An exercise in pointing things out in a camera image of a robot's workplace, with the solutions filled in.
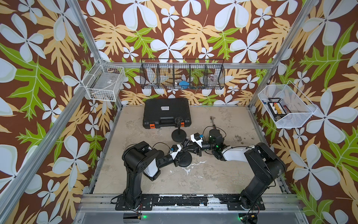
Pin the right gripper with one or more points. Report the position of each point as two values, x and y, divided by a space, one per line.
196 149

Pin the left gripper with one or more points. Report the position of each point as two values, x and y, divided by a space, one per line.
175 161

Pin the black round base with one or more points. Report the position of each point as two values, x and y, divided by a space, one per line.
184 159
178 135

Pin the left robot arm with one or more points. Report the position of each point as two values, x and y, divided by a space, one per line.
141 159

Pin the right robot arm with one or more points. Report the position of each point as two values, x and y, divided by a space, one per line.
265 164

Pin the black plastic tool case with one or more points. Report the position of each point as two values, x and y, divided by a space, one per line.
163 112

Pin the blue object in basket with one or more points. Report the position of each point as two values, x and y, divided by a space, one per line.
184 84

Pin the screw box in basket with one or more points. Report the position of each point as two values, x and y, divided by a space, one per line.
276 108

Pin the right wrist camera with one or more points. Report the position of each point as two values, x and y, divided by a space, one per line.
197 138

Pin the red handled ratchet wrench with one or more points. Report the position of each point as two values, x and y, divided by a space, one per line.
212 121

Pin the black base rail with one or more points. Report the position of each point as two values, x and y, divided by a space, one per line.
232 201

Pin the black wire basket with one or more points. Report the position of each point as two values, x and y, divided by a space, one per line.
169 72

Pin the white wire basket right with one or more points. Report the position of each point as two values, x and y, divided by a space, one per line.
298 106

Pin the white wire basket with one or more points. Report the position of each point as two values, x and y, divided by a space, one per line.
298 106
103 81

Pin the white wire basket left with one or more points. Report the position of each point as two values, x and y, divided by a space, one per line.
103 81

